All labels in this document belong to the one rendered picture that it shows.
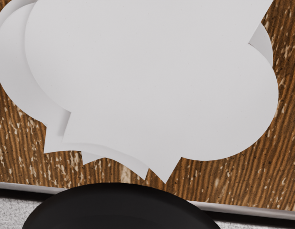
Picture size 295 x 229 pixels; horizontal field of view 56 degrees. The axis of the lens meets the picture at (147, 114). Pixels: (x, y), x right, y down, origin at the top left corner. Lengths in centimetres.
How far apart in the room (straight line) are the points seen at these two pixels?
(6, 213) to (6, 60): 23
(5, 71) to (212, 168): 19
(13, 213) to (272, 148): 30
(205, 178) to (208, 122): 11
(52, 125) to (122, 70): 7
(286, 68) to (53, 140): 18
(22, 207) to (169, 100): 25
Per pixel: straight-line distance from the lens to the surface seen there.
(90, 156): 25
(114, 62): 16
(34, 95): 19
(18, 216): 38
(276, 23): 23
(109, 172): 27
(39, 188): 34
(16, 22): 19
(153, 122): 17
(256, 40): 18
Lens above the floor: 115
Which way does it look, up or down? 64 degrees down
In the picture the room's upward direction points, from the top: 170 degrees counter-clockwise
